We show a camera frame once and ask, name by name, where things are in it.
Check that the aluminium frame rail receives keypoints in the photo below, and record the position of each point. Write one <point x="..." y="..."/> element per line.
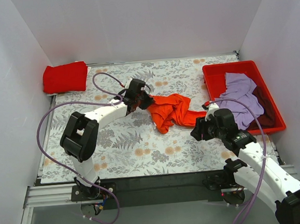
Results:
<point x="45" y="196"/>

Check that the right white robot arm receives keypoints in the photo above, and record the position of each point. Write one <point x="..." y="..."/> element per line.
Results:
<point x="252" y="169"/>

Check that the lavender t shirt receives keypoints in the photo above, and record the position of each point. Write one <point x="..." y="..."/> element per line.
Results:
<point x="240" y="87"/>

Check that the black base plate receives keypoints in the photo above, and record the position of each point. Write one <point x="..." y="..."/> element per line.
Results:
<point x="174" y="188"/>

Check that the red plastic bin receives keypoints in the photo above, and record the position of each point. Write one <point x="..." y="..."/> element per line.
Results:
<point x="214" y="77"/>

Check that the dark maroon t shirt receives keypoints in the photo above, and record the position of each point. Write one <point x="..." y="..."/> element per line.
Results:
<point x="265" y="110"/>

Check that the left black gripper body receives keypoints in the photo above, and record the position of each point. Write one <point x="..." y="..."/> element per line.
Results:
<point x="144" y="102"/>

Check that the folded red t shirt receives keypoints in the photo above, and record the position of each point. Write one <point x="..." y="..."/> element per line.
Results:
<point x="64" y="78"/>

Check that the orange t shirt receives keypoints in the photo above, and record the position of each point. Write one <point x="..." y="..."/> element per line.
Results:
<point x="167" y="111"/>

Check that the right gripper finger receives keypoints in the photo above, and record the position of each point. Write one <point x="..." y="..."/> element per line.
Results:
<point x="197" y="133"/>
<point x="201" y="120"/>

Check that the floral patterned table mat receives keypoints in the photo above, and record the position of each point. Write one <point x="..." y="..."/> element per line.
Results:
<point x="132" y="146"/>

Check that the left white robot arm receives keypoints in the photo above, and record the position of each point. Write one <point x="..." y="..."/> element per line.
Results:
<point x="79" y="138"/>

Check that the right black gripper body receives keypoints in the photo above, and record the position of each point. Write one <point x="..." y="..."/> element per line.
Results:
<point x="197" y="130"/>

